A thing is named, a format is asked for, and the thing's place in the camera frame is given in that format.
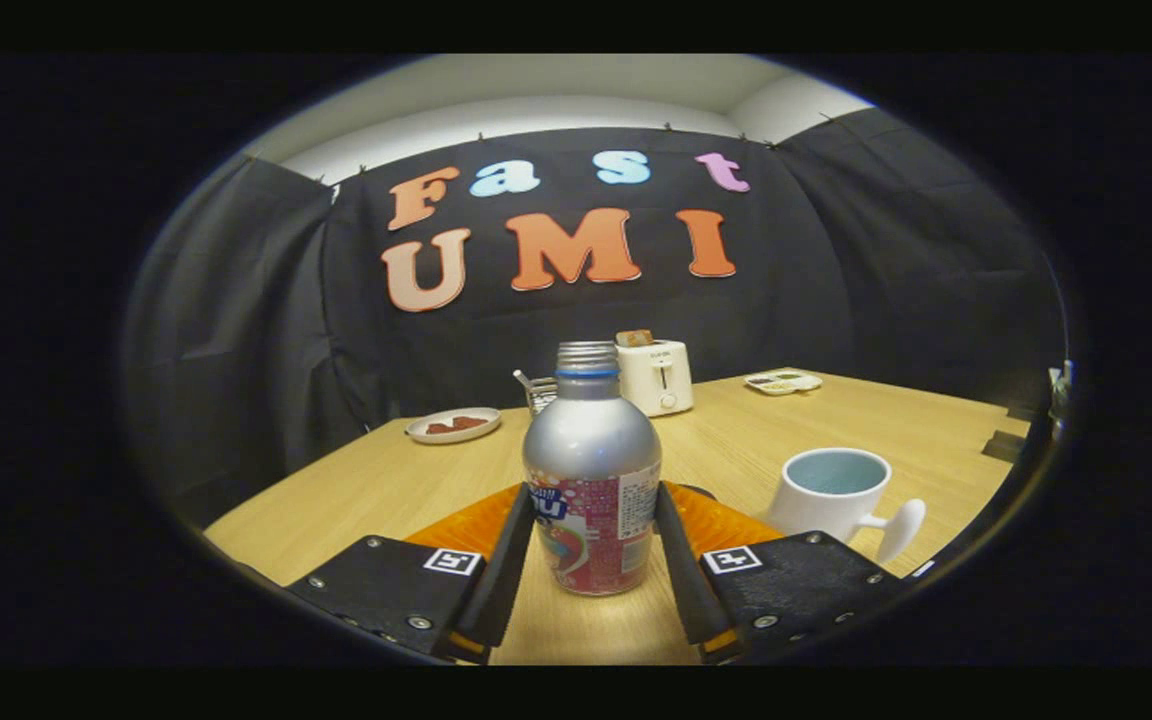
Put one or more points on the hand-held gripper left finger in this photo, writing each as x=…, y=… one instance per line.
x=501, y=580

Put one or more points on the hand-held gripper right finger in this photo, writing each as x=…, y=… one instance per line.
x=681, y=580

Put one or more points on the white cup blue inside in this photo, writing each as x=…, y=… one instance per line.
x=816, y=510

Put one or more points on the silver juice bottle red label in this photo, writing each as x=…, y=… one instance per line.
x=591, y=450

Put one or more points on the wooden table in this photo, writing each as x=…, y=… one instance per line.
x=406, y=500

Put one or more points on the red-brown food piece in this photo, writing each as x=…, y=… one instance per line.
x=439, y=428
x=471, y=423

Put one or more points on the white oval plate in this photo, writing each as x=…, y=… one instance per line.
x=431, y=436

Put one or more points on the metal mesh utensil holder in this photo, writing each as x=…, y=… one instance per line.
x=541, y=398

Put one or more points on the white toaster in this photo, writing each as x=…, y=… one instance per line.
x=661, y=380

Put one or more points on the white divided snack tray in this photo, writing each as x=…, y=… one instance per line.
x=783, y=382

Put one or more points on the pair of brown toast slices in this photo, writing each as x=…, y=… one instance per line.
x=634, y=338

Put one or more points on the black table clamp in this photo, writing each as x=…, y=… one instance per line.
x=1021, y=412
x=1001, y=446

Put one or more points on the black backdrop cloth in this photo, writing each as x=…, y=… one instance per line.
x=236, y=330

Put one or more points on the side stand with small items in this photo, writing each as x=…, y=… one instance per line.
x=1061, y=400

